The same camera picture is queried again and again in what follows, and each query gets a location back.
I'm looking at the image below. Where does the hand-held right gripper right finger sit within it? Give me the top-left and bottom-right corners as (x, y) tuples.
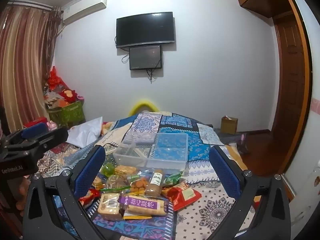
(209, 145), (292, 240)

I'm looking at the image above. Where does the green basket with clutter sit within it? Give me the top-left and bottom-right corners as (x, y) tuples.
(43, 66), (84, 108)

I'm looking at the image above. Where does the small cookie packet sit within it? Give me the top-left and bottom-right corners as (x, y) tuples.
(92, 175), (108, 189)

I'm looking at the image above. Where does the small cardboard box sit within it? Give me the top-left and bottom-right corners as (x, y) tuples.
(220, 116), (238, 135)

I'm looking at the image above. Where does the green fabric storage box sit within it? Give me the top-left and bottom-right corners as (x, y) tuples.
(47, 100), (86, 128)

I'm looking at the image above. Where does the white pillow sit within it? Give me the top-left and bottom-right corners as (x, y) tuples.
(67, 116), (104, 148)

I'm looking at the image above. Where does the person's left forearm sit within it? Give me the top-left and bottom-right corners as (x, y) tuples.
(14, 177), (33, 211)

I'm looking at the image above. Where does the clear beige cake packet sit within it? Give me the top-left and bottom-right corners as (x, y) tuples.
(97, 192), (124, 222)

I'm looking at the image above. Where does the yellow snack packet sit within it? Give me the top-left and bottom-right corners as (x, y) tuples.
(122, 211), (153, 221)

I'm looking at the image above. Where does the white air conditioner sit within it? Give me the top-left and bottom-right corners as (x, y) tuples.
(61, 0), (108, 26)

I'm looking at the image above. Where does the orange patterned cloth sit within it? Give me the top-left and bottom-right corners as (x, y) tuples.
(101, 121), (114, 136)

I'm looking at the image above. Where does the brown packet white label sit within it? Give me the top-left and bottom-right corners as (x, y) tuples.
(144, 169), (166, 198)

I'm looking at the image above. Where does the striped brown curtain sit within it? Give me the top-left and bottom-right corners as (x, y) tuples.
(0, 1), (62, 135)

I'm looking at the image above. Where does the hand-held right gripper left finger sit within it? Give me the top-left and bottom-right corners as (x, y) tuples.
(22, 145), (110, 240)

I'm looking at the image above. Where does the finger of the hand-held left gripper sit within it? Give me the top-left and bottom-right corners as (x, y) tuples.
(5, 127), (69, 156)
(5, 123), (49, 141)

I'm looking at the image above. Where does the yellow fuzzy hoop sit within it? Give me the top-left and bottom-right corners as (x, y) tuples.
(128, 97), (158, 117)

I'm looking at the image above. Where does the large black wall television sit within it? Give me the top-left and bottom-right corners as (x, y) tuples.
(116, 12), (175, 48)

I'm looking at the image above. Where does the green jelly cup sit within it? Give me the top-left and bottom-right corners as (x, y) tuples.
(102, 162), (116, 177)

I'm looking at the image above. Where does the red box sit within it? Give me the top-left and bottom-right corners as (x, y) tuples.
(24, 117), (48, 128)

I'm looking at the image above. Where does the orange balls packet green strip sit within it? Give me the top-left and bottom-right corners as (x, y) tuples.
(100, 174), (154, 196)

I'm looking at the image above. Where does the brown wooden door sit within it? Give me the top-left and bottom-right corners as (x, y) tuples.
(271, 15), (313, 176)

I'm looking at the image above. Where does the purple label biscuit packet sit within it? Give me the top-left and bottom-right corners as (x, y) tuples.
(119, 194), (171, 217)

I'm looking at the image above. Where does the cream embroidered cloth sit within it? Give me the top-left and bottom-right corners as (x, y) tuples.
(96, 121), (133, 155)

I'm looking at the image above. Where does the small black wall monitor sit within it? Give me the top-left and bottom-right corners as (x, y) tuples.
(129, 45), (163, 71)

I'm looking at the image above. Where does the yellow crispy squares packet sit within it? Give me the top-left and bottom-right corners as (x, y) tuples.
(114, 165), (137, 178)

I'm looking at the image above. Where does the small red snack packet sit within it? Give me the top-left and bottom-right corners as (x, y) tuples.
(79, 189), (101, 208)

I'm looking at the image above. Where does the green snack packet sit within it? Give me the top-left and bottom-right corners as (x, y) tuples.
(162, 171), (184, 187)

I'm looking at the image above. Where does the brown nut snack packet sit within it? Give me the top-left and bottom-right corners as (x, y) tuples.
(107, 175), (129, 188)

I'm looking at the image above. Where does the clear plastic storage container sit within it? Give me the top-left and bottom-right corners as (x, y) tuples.
(114, 132), (189, 170)

